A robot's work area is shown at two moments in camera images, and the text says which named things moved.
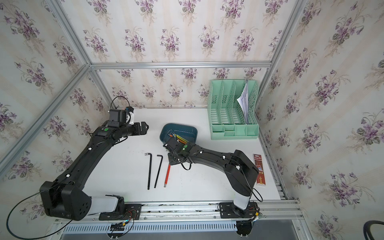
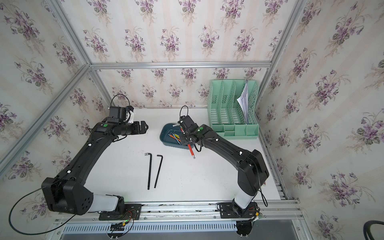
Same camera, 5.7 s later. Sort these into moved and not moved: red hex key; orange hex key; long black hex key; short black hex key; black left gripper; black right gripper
Moved: black right gripper; red hex key
Not moved: short black hex key; orange hex key; black left gripper; long black hex key
